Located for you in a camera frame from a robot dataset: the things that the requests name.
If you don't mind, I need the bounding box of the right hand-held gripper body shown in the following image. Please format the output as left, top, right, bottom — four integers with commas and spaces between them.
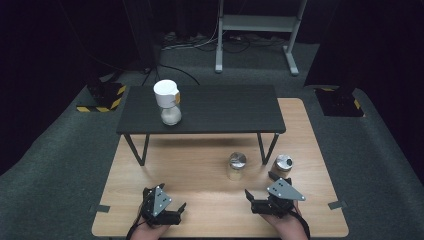
250, 177, 307, 220

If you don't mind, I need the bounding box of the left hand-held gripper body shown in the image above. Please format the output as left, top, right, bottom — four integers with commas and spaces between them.
139, 185, 183, 228

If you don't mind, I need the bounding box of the silver-lidded jar with lid hole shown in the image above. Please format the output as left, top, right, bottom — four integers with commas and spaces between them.
270, 153, 294, 180

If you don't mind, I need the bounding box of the silver-lidded jar of yellow powder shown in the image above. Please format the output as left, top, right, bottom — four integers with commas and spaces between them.
227, 151, 248, 182

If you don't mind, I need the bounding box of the white-lidded glass jar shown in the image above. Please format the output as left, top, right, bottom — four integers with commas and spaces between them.
153, 79, 183, 127

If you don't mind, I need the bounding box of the black raised shelf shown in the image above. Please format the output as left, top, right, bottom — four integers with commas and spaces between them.
115, 84, 287, 167

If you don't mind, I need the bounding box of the person's left hand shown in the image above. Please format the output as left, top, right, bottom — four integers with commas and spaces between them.
129, 219, 172, 240

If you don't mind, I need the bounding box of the person's right hand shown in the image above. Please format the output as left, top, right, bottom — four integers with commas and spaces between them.
260, 201, 310, 240

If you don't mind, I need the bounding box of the grey tape piece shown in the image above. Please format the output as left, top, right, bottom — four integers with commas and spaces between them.
88, 204, 111, 214
327, 200, 349, 211

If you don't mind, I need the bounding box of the black base with striped tape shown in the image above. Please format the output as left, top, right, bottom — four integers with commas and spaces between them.
76, 82, 127, 113
313, 87, 365, 118

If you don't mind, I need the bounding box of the grey metal stand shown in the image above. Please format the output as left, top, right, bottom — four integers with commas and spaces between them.
214, 0, 308, 77

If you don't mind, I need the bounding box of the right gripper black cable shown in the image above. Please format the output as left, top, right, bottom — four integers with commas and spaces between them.
289, 209, 312, 240

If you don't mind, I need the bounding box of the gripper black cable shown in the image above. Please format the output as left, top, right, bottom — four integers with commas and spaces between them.
289, 209, 312, 240
125, 204, 148, 240

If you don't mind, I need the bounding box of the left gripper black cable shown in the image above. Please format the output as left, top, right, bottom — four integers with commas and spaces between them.
125, 204, 148, 240

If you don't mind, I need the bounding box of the black floor cable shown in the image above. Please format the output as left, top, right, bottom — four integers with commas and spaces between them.
141, 63, 201, 87

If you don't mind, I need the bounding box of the bundle of floor cables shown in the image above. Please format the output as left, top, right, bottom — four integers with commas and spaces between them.
161, 30, 288, 55

